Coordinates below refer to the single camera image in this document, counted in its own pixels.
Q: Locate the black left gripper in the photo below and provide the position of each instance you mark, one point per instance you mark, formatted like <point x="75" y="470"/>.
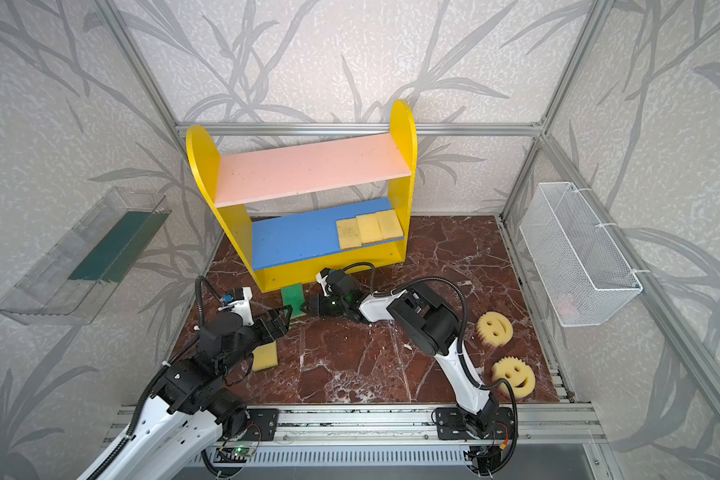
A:
<point x="264" y="324"/>

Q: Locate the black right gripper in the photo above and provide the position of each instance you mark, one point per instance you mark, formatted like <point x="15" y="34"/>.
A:
<point x="322" y="303"/>

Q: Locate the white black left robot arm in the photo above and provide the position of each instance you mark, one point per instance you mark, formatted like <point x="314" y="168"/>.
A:
<point x="187" y="406"/>

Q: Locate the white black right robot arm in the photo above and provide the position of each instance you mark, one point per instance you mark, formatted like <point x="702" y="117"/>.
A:
<point x="433" y="313"/>

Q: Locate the yellow pink blue wooden shelf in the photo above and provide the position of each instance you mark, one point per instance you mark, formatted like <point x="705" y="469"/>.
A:
<point x="292" y="249"/>

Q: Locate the green scouring pad in bin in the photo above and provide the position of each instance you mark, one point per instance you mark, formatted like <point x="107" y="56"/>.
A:
<point x="110" y="260"/>

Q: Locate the yellow smiley face sponge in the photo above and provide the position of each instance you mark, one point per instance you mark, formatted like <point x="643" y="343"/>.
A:
<point x="517" y="373"/>

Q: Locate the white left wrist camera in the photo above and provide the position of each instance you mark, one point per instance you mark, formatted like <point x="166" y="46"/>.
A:
<point x="237" y="301"/>

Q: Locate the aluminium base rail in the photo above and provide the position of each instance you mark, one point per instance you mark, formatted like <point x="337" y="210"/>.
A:
<point x="396" y="435"/>

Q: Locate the clear plastic wall bin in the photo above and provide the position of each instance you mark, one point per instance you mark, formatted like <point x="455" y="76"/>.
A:
<point x="71" y="283"/>

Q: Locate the white wire mesh basket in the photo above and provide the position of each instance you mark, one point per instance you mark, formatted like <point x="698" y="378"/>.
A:
<point x="585" y="275"/>

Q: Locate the aluminium frame profiles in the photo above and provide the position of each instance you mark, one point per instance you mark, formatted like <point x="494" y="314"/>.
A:
<point x="699" y="363"/>

